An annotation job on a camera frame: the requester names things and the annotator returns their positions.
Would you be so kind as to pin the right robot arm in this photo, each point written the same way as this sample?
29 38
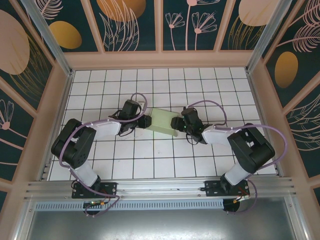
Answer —
252 150

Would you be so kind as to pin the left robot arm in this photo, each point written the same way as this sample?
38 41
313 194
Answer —
72 145

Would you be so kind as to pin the grey metal sheet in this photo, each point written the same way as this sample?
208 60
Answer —
160 225

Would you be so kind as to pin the aluminium mounting rail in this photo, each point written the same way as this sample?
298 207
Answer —
160 186

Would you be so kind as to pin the aluminium side rail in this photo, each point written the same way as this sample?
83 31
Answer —
255 100
65 96

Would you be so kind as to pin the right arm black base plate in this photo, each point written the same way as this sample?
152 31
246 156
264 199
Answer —
212 187

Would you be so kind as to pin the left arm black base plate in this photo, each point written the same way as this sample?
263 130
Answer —
110 187

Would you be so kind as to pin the aluminium frame post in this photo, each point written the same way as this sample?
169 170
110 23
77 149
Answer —
267 32
47 32

